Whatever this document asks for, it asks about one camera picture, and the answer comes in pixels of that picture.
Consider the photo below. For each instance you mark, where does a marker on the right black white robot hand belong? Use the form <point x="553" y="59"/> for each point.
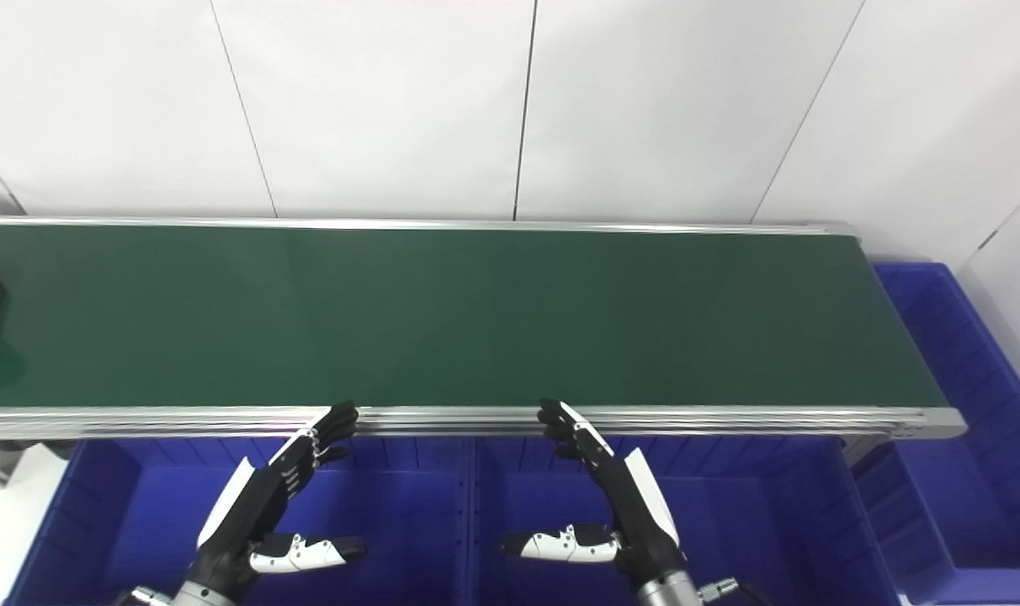
<point x="636" y="513"/>

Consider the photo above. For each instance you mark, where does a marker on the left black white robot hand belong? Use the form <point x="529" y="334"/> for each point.
<point x="253" y="505"/>

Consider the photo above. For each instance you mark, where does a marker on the blue plastic bin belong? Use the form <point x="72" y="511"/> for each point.
<point x="771" y="522"/>
<point x="964" y="471"/>
<point x="392" y="513"/>

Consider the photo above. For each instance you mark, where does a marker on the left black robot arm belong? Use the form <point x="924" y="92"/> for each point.
<point x="194" y="596"/>

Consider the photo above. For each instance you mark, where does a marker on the green conveyor belt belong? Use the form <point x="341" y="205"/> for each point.
<point x="476" y="320"/>

